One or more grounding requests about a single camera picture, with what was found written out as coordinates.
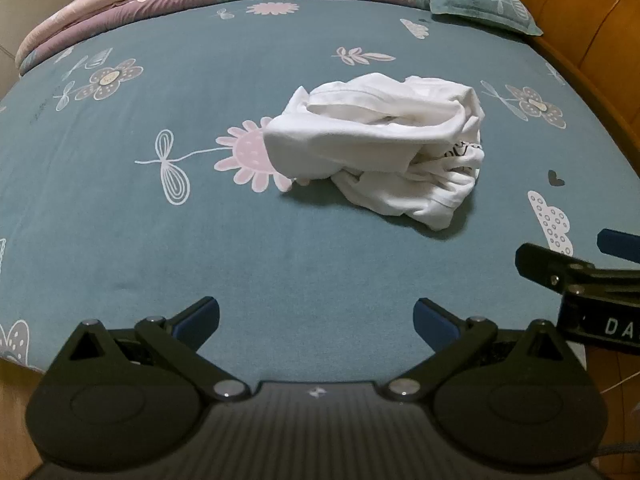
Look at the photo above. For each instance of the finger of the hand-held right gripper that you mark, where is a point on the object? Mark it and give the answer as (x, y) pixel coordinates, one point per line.
(620, 245)
(555, 265)

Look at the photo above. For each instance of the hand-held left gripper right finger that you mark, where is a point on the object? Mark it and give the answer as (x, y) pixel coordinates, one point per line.
(431, 317)

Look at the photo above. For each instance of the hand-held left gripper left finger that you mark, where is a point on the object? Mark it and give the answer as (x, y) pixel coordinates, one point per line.
(200, 317)

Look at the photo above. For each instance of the white printed long-sleeved shirt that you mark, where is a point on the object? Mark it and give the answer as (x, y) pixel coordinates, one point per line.
(360, 135)

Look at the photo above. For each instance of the wooden headboard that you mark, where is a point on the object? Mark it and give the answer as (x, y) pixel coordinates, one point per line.
(590, 35)

